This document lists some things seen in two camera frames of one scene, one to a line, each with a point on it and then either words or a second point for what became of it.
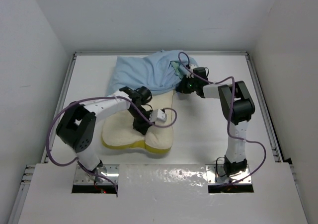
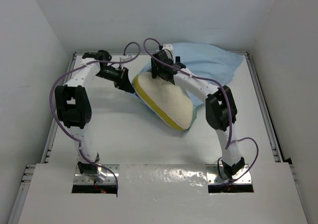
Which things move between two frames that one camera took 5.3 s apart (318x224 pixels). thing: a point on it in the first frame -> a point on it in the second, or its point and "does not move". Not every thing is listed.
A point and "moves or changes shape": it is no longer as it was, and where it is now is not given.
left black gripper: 141,125 -> 124,84
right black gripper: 182,88 -> 156,71
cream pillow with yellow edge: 119,131 -> 169,101
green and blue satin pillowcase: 158,71 moves or changes shape
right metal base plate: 215,175 does not move
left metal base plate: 104,174 does not move
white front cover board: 163,194 does not move
